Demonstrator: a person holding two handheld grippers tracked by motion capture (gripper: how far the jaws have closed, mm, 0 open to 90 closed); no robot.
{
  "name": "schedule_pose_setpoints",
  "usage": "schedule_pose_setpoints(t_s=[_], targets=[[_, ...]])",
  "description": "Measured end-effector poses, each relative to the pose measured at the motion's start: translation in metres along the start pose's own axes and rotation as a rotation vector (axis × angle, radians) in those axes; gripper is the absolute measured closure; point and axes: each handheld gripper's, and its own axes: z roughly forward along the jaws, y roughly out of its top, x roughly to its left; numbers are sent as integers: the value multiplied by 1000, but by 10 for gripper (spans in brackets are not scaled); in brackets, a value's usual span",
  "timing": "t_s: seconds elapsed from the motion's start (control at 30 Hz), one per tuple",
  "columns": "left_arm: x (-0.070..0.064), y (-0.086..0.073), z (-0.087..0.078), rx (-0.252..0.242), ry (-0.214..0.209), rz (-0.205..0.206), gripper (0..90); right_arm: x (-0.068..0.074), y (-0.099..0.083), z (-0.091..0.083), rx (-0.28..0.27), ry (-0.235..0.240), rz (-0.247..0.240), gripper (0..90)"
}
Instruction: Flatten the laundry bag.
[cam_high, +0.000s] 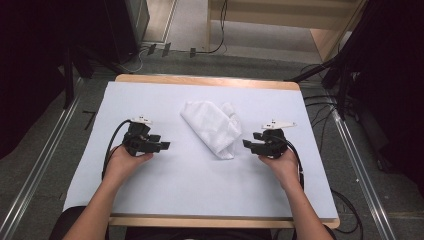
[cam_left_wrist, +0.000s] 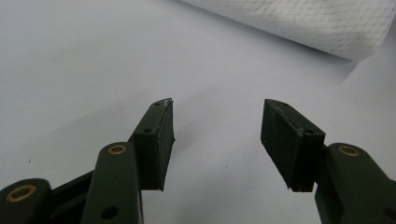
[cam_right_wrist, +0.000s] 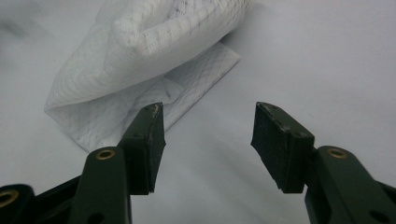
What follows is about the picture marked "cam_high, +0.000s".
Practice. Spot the light wooden shelf unit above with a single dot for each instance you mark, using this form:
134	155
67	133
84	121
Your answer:
286	15

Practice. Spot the white table mat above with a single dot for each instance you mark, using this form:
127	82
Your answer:
186	183

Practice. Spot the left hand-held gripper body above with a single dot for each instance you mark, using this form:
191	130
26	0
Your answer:
138	140

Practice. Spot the black metal frame stand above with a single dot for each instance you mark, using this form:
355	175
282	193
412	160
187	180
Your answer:
340	90

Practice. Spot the wooden table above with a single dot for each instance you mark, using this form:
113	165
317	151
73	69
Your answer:
206	81

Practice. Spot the metal floor rail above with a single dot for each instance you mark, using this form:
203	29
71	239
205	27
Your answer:
363	180
36	170

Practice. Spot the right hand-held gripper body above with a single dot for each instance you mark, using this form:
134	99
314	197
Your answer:
275	143

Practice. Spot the black cabinet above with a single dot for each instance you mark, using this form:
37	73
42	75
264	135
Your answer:
125	30

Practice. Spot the white mesh laundry bag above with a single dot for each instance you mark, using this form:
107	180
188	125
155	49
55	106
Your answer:
213	128

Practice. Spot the person's left hand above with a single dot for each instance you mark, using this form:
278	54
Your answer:
121	165

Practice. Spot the person's right hand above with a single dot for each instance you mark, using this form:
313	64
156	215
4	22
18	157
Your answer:
285	170

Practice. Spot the black chair armrest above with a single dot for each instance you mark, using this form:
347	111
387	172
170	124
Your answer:
68	220

